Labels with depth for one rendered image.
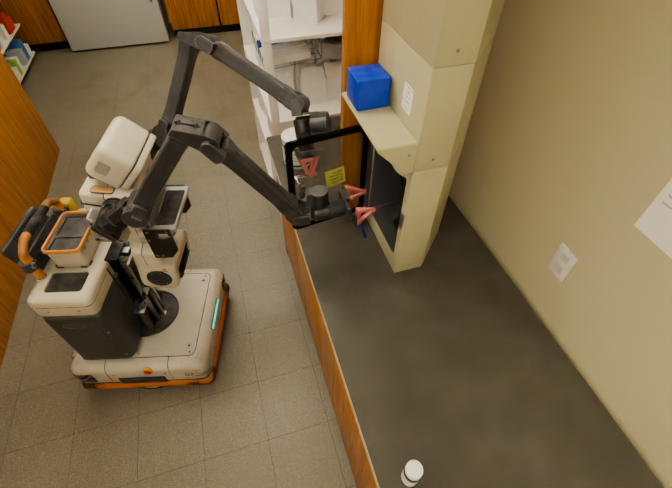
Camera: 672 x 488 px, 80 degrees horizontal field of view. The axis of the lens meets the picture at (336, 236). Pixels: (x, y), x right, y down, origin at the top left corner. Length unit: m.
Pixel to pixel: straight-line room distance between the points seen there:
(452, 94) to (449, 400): 0.85
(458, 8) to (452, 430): 1.06
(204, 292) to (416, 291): 1.28
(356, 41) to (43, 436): 2.30
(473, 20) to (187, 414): 2.10
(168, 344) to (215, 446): 0.55
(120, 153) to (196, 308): 1.08
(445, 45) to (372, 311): 0.85
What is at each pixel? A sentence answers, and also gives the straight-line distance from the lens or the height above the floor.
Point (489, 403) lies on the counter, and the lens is 1.34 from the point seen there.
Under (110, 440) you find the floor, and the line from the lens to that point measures 2.45.
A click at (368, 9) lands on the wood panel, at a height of 1.72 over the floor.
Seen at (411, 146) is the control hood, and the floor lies 1.50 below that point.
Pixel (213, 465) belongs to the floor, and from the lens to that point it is 2.24.
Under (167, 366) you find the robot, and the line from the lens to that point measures 2.19.
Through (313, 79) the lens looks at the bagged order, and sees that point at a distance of 2.38.
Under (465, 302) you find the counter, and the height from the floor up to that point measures 0.94.
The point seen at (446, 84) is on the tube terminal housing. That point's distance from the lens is 1.05.
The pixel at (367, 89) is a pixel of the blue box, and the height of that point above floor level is 1.58.
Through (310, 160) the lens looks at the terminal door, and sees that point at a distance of 1.37.
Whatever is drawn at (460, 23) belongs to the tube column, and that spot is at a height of 1.80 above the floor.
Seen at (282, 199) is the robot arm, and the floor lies 1.27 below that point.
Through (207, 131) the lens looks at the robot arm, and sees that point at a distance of 1.15.
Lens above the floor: 2.12
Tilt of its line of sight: 48 degrees down
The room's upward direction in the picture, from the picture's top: 1 degrees clockwise
